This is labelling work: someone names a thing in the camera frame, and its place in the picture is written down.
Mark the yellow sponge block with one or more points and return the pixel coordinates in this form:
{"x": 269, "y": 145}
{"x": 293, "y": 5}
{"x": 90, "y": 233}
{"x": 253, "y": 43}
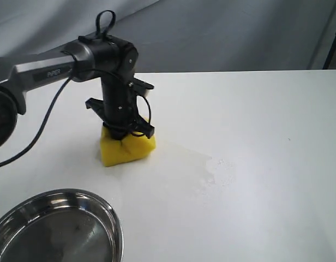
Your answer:
{"x": 129, "y": 149}

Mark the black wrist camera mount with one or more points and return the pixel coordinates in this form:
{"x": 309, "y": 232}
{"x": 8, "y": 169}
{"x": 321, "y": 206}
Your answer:
{"x": 141, "y": 87}

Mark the stainless steel round tray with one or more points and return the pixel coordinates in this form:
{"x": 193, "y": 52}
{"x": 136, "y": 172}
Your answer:
{"x": 62, "y": 225}

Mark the grey fabric backdrop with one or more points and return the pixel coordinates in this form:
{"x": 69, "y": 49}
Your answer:
{"x": 183, "y": 36}

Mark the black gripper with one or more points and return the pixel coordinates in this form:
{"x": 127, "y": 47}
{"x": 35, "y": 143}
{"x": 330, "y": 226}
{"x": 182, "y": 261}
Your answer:
{"x": 118, "y": 107}

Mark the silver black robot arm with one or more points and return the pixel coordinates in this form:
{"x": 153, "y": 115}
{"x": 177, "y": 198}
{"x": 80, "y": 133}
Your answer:
{"x": 112, "y": 60}

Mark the amber liquid spill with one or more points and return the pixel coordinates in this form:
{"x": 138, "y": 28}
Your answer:
{"x": 191, "y": 169}

